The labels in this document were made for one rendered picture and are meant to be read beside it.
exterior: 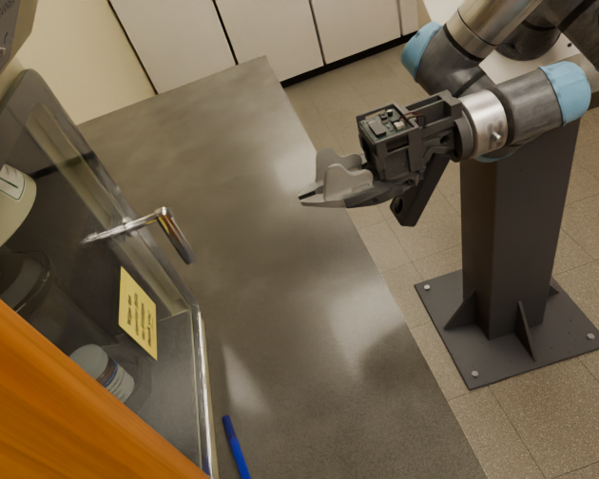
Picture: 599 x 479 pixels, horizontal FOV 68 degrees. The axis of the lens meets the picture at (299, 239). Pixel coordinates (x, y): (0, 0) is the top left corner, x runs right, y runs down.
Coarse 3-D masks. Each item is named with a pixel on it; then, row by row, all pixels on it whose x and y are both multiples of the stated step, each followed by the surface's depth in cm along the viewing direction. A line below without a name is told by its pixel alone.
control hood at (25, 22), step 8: (24, 0) 35; (32, 0) 39; (24, 8) 36; (32, 8) 40; (24, 16) 37; (32, 16) 41; (16, 24) 35; (24, 24) 38; (32, 24) 42; (16, 32) 36; (24, 32) 39; (16, 40) 37; (24, 40) 40; (16, 48) 38; (8, 64) 36; (0, 72) 34
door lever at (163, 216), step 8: (160, 208) 53; (168, 208) 53; (152, 216) 53; (160, 216) 52; (168, 216) 53; (128, 224) 53; (136, 224) 53; (144, 224) 53; (160, 224) 53; (168, 224) 53; (176, 224) 55; (128, 232) 52; (136, 232) 54; (168, 232) 54; (176, 232) 54; (176, 240) 55; (184, 240) 56; (176, 248) 56; (184, 248) 56; (184, 256) 57; (192, 256) 58
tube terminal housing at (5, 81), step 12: (12, 60) 43; (12, 72) 42; (0, 84) 39; (0, 96) 39; (204, 336) 72; (204, 348) 70; (204, 360) 67; (204, 372) 65; (216, 456) 58; (216, 468) 56
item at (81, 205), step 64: (0, 128) 35; (64, 128) 46; (0, 192) 32; (64, 192) 41; (0, 256) 29; (64, 256) 37; (128, 256) 50; (64, 320) 34; (192, 320) 64; (128, 384) 40; (192, 384) 55; (192, 448) 48
